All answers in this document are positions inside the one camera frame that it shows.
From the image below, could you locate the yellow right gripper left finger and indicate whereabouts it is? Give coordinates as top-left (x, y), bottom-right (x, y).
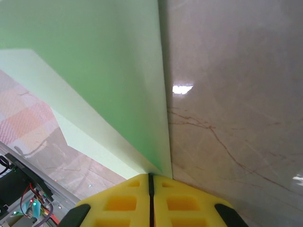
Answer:
top-left (61, 173), bottom-right (152, 227)

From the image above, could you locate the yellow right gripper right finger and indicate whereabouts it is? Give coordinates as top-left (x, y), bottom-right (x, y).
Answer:
top-left (151, 174), bottom-right (249, 227)

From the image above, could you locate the light green paper sheet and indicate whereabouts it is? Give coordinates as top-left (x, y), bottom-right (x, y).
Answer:
top-left (0, 0), bottom-right (173, 180)

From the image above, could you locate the aluminium mounting rail frame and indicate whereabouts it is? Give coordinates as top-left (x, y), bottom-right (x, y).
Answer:
top-left (0, 141), bottom-right (81, 227)

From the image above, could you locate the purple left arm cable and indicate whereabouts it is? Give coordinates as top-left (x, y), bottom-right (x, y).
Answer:
top-left (35, 205), bottom-right (57, 227)

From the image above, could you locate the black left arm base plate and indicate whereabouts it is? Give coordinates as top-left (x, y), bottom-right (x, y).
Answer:
top-left (0, 152), bottom-right (54, 201)

